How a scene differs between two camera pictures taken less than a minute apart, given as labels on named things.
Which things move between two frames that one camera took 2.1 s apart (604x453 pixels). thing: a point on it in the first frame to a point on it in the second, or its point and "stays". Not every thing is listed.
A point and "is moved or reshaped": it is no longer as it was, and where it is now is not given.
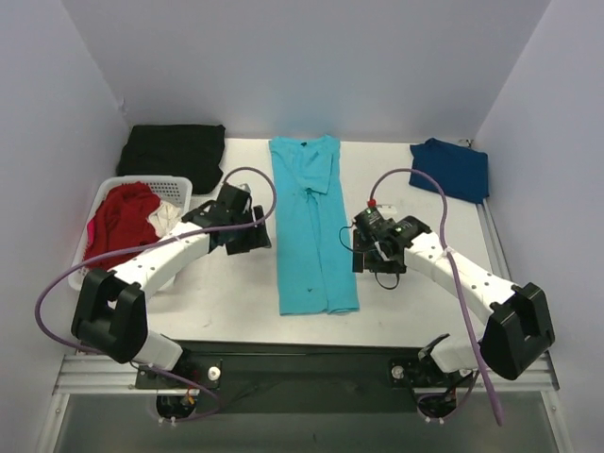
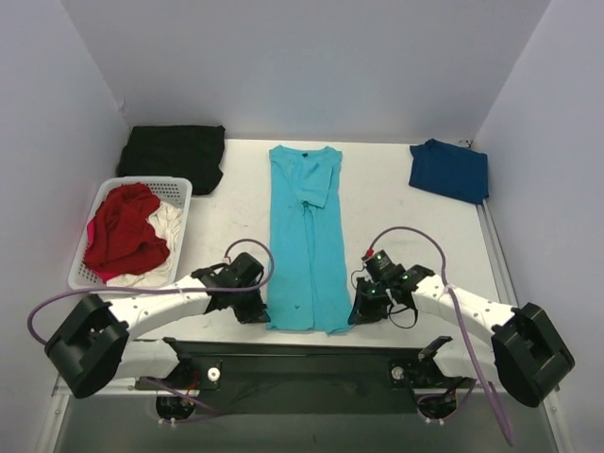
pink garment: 91,232 stays
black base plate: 303,377 stays
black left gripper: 250,234 to 250,308
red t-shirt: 123,223 stays
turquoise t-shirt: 314,257 is moved or reshaped
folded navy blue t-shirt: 461,171 stays
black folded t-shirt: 190,151 stays
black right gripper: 370,255 to 366,305
